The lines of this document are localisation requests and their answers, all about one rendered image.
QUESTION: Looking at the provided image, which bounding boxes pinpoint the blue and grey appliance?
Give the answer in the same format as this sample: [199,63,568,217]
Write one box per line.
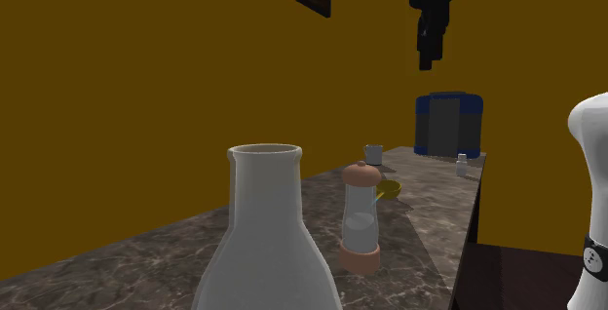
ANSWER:
[412,91,485,160]

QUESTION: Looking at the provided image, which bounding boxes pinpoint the white mug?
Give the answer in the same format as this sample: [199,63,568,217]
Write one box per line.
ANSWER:
[362,143,385,167]

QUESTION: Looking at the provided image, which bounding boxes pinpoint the yellow measuring scoop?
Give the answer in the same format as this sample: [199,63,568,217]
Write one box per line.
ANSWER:
[373,179,403,205]

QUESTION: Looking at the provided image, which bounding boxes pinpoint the clear grinder with terracotta cap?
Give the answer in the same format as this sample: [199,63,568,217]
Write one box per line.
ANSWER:
[338,160,383,277]

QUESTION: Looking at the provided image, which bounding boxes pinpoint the white flask-shaped vase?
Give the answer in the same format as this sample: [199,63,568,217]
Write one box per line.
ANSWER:
[191,143,344,310]

